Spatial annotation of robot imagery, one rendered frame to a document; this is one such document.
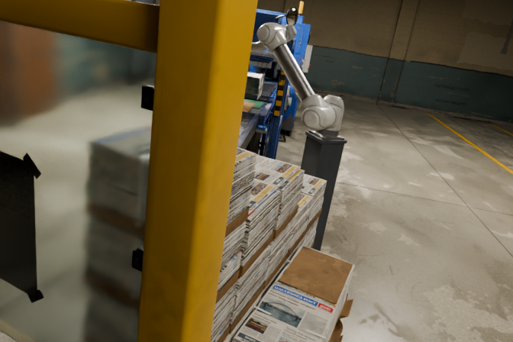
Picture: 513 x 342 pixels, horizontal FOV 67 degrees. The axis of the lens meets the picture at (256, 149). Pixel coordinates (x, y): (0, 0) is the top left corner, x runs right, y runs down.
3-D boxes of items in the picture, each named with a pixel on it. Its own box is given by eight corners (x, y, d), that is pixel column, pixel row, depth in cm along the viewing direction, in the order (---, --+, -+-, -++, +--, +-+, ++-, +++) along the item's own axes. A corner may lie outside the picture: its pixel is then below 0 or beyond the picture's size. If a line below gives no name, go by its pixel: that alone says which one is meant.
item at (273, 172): (300, 168, 176) (301, 166, 176) (278, 188, 151) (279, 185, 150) (229, 148, 189) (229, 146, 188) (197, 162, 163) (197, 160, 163)
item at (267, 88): (270, 111, 457) (272, 103, 454) (217, 101, 462) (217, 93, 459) (280, 91, 602) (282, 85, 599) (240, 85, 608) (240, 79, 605)
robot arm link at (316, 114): (341, 120, 245) (327, 124, 227) (321, 132, 254) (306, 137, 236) (282, 17, 254) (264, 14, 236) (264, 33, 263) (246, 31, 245)
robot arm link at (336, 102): (343, 129, 264) (350, 97, 258) (333, 133, 249) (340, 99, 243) (321, 123, 272) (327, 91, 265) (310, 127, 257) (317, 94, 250)
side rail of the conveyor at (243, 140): (233, 172, 263) (235, 155, 259) (225, 170, 263) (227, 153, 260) (259, 126, 390) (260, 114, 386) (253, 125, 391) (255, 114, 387)
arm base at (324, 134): (325, 130, 278) (327, 122, 277) (345, 140, 260) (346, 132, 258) (304, 130, 270) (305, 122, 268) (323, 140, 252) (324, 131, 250)
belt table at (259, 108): (263, 125, 389) (265, 115, 386) (201, 114, 395) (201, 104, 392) (270, 111, 455) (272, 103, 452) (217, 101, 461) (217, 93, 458)
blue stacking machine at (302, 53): (296, 138, 626) (322, 2, 563) (218, 124, 638) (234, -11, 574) (299, 118, 769) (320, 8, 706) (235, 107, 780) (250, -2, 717)
